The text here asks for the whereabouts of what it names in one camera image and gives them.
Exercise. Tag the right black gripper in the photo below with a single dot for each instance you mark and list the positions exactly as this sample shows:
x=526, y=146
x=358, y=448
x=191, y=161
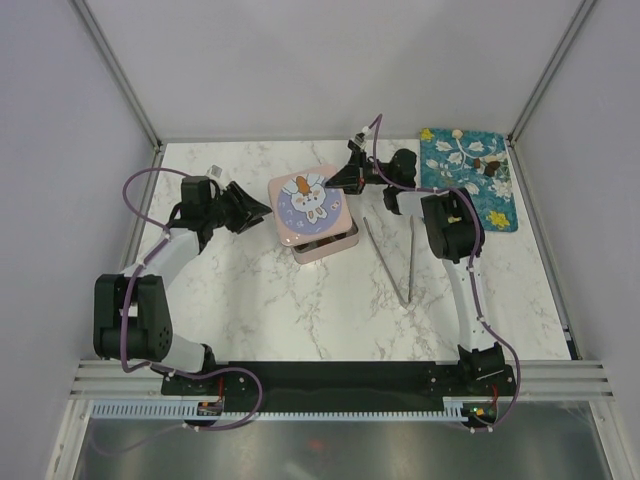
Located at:
x=351, y=178

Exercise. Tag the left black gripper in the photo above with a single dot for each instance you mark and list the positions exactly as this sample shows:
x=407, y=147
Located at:
x=248, y=212

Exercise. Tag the tin lid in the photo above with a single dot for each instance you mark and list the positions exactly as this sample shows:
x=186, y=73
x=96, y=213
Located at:
x=305, y=209

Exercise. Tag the metal tongs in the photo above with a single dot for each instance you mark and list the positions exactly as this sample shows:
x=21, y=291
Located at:
x=397, y=262

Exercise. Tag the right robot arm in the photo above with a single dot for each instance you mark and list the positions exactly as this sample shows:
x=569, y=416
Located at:
x=455, y=236

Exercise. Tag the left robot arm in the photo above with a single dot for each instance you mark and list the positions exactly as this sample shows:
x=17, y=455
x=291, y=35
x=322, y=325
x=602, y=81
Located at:
x=132, y=321

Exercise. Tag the pink chocolate tin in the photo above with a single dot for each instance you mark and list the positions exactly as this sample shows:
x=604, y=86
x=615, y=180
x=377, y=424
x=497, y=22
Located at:
x=319, y=249

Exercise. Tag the blue floral tray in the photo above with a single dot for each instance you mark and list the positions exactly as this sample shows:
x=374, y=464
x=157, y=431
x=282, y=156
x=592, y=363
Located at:
x=477, y=162

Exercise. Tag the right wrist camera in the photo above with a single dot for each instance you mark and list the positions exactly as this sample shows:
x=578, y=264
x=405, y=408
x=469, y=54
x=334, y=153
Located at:
x=358, y=142

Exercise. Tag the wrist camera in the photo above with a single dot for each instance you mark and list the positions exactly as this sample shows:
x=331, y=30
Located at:
x=215, y=172
x=358, y=142

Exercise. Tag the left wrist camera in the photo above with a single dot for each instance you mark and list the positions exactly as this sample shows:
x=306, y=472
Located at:
x=215, y=172

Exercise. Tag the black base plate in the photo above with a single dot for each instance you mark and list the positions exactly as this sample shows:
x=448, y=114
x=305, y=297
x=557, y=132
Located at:
x=359, y=385

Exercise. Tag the white cable duct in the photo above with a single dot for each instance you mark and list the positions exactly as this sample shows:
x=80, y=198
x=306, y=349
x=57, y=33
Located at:
x=192, y=410

